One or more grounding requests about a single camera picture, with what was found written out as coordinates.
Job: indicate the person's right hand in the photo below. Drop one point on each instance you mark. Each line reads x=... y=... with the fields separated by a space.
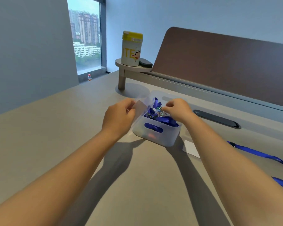
x=179 y=111

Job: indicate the person's left hand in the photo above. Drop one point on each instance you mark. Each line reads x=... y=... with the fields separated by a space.
x=118 y=120

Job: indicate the person's left forearm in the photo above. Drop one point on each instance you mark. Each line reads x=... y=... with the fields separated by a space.
x=56 y=183

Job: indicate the person's right forearm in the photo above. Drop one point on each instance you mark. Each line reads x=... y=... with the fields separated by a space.
x=238 y=181

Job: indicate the pile of colourful binder clips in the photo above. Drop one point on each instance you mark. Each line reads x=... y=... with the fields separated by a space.
x=160 y=113

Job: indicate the grey metal desk shelf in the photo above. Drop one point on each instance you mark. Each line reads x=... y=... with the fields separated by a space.
x=179 y=85

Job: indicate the translucent plastic storage bin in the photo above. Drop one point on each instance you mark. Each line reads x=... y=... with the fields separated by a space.
x=160 y=138

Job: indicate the small bottle with red label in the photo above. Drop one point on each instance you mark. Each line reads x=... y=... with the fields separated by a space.
x=89 y=78

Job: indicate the small black case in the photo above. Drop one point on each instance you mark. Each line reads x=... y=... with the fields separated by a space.
x=145 y=63

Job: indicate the brown desk divider panel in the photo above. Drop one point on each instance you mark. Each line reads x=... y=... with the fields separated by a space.
x=226 y=68

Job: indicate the white canister with yellow lid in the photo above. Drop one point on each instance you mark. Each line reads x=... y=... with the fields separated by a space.
x=131 y=51

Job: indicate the window with grey frame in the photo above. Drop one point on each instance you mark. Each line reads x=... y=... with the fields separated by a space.
x=87 y=32

